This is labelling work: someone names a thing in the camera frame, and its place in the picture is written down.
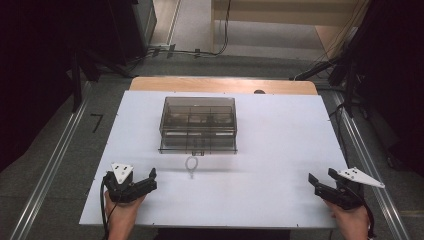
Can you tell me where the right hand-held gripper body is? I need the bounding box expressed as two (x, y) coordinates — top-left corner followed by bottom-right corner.
(327, 166), (386, 211)

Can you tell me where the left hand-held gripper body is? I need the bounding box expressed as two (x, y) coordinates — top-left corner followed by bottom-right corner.
(102, 162), (142, 204)

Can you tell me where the person's left hand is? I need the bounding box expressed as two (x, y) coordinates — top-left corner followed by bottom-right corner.
(104, 191), (147, 240)

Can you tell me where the person's right hand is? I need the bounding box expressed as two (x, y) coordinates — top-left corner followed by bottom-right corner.
(324, 200), (371, 240)

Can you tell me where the smoky transparent drawer box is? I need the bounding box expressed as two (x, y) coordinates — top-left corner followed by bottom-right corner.
(158, 96), (239, 155)

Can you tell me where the black metal stand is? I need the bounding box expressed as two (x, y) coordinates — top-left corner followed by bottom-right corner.
(65, 39), (136, 114)
(289, 49), (369, 118)

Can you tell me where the black curtain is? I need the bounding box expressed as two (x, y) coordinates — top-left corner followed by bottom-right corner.
(0, 0), (148, 173)
(328, 0), (424, 178)

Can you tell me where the grey cabinet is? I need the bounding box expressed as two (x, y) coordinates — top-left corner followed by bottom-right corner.
(131, 0), (158, 58)

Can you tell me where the light wooden furniture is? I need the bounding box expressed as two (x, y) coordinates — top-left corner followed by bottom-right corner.
(210, 0), (370, 54)

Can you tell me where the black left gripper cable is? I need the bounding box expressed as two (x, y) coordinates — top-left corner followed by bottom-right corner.
(99, 178), (118, 240)

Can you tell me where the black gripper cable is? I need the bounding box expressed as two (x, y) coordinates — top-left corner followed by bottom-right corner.
(99, 178), (118, 240)
(346, 186), (377, 240)

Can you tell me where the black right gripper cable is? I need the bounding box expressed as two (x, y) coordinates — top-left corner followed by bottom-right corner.
(346, 186), (377, 240)

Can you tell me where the metal floor rail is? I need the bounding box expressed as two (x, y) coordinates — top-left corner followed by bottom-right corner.
(331, 90), (412, 240)
(9, 81), (93, 240)

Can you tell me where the black floor cable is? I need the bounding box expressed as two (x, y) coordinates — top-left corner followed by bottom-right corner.
(126, 0), (233, 64)

